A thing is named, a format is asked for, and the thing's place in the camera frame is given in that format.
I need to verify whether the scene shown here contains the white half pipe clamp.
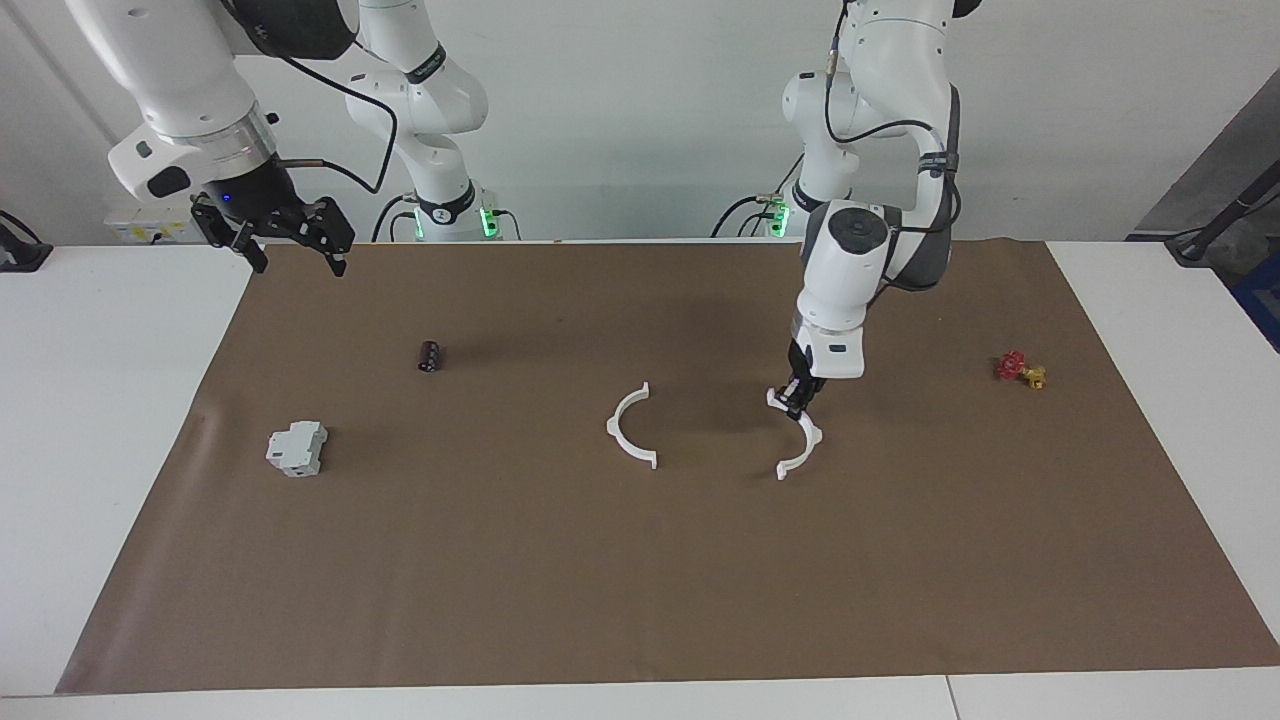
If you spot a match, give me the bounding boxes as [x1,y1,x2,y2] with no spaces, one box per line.
[605,381,662,471]
[766,387,825,482]

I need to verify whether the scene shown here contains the white circuit breaker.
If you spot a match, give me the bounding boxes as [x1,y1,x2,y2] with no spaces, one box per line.
[264,420,330,479]

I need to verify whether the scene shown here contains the red handwheel yellow valve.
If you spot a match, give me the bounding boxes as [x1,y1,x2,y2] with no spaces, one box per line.
[994,349,1049,392]

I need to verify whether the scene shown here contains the blue box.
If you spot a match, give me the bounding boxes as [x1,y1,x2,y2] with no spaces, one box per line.
[1233,248,1280,353]

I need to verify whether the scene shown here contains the white power strip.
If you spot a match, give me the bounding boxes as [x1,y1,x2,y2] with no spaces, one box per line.
[104,208,198,247]

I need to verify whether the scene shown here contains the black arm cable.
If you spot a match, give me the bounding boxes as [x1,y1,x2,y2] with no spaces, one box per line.
[225,0,400,197]
[823,0,963,237]

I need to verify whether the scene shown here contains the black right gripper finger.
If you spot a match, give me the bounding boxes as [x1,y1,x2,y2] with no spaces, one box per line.
[189,197,270,274]
[303,196,357,279]

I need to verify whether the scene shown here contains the brown paper mat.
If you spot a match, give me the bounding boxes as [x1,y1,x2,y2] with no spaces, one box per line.
[54,238,1280,697]

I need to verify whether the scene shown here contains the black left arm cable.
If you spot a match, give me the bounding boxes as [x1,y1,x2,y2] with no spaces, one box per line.
[823,0,963,237]

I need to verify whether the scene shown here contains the black stand foot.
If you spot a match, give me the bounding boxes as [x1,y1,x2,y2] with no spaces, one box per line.
[0,208,54,274]

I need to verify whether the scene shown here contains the black tripod leg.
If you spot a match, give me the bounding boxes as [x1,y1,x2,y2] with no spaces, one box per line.
[1164,158,1280,267]

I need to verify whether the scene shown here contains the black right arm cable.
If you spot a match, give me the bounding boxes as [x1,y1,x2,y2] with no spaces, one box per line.
[225,0,400,197]

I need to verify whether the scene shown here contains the black base cables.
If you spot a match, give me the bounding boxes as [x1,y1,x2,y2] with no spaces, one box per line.
[709,150,807,241]
[370,193,522,244]

